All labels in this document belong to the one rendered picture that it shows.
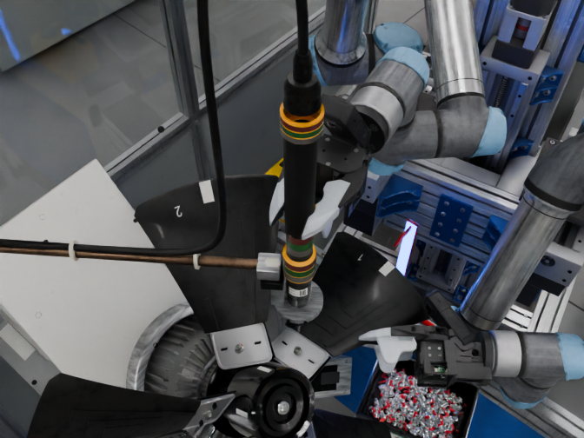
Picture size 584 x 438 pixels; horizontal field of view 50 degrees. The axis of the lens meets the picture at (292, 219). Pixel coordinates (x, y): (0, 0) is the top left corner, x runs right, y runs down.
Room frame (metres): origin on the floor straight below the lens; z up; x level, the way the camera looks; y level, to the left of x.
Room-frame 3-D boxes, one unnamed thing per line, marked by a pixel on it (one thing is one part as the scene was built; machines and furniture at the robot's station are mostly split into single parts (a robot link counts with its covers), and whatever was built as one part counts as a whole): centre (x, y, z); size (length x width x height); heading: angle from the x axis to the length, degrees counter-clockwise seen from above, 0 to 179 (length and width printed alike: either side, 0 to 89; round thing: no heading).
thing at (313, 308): (0.45, 0.00, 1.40); 0.09 x 0.07 x 0.10; 86
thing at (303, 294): (0.45, -0.01, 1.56); 0.04 x 0.04 x 0.46
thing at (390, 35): (1.20, -0.24, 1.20); 0.13 x 0.12 x 0.14; 94
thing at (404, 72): (0.70, -0.15, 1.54); 0.11 x 0.08 x 0.09; 151
